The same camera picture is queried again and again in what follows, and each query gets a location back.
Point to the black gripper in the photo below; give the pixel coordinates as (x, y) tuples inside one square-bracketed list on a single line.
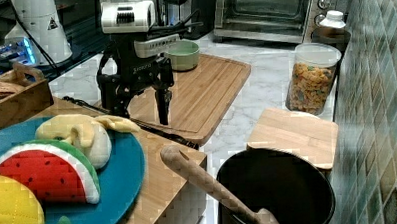
[(122, 74)]

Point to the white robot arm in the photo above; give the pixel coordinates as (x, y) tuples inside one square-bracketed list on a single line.
[(37, 23)]

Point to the wooden cutting board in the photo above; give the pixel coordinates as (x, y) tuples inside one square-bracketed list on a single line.
[(200, 99)]

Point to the plush peeled banana toy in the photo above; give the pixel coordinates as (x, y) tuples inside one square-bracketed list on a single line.
[(87, 133)]

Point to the green ceramic bowl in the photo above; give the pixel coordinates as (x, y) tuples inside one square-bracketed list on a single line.
[(184, 55)]

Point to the blue round plate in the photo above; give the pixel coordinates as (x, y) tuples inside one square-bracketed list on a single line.
[(120, 180)]

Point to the plush watermelon slice toy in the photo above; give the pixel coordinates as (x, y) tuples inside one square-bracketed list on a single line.
[(53, 170)]

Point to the wooden spoon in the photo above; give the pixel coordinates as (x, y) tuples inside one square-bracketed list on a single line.
[(181, 164)]

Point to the silver toaster oven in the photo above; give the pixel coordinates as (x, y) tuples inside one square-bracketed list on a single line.
[(289, 21)]

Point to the teal canister with wooden lid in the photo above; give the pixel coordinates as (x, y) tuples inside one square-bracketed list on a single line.
[(299, 133)]

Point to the clear cereal container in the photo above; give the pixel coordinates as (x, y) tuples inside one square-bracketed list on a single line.
[(312, 77)]

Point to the black utensil pot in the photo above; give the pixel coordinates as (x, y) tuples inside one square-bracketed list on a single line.
[(290, 187)]

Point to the dark glass jar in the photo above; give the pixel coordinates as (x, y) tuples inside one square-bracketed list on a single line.
[(338, 38)]

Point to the white cap wooden bottle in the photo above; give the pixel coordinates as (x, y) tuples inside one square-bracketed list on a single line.
[(333, 23)]

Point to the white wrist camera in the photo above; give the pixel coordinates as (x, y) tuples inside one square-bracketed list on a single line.
[(128, 17)]

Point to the wooden tray with handle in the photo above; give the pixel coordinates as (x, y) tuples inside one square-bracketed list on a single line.
[(24, 92)]

